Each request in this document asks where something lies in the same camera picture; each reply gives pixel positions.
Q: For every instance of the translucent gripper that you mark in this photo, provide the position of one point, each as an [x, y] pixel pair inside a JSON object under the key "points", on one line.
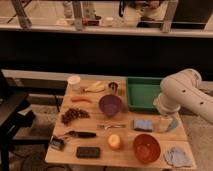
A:
{"points": [[166, 124]]}

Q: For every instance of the black eraser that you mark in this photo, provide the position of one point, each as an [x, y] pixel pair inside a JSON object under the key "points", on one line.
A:
{"points": [[88, 152]]}

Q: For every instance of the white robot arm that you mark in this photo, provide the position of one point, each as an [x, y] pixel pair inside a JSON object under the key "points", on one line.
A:
{"points": [[182, 90]]}

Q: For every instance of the orange bowl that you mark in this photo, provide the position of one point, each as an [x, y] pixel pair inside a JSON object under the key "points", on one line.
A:
{"points": [[146, 148]]}

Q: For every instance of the purple bowl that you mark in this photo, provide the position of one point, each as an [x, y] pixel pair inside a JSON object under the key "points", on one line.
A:
{"points": [[110, 105]]}

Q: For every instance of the blue sponge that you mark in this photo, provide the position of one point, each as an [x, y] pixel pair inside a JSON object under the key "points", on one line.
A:
{"points": [[143, 125]]}

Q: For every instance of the grey blue cloth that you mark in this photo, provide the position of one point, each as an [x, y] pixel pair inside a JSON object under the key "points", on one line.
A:
{"points": [[177, 157]]}

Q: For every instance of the green plastic tray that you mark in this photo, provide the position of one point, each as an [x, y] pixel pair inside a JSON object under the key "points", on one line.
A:
{"points": [[141, 92]]}

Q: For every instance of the apple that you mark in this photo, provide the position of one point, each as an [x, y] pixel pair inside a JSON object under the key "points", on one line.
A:
{"points": [[114, 141]]}

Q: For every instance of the small metal cup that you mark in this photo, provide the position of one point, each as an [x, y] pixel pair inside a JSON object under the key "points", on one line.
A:
{"points": [[113, 87]]}

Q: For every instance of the banana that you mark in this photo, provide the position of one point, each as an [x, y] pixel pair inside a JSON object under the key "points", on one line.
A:
{"points": [[95, 87]]}

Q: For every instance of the orange carrot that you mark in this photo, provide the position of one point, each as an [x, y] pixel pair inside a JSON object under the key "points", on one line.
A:
{"points": [[80, 98]]}

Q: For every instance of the bunch of red grapes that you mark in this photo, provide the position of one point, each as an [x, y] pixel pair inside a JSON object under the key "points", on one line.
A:
{"points": [[72, 114]]}

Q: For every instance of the white cup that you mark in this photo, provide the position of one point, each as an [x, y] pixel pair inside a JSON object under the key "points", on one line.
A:
{"points": [[74, 82]]}

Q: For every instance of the metal binder clip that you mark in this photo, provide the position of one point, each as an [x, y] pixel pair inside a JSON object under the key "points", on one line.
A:
{"points": [[56, 143]]}

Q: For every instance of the person in background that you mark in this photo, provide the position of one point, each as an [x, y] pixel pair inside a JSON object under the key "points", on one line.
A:
{"points": [[144, 13]]}

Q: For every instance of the black handled tool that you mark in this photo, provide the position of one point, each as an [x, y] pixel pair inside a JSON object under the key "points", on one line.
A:
{"points": [[78, 134]]}

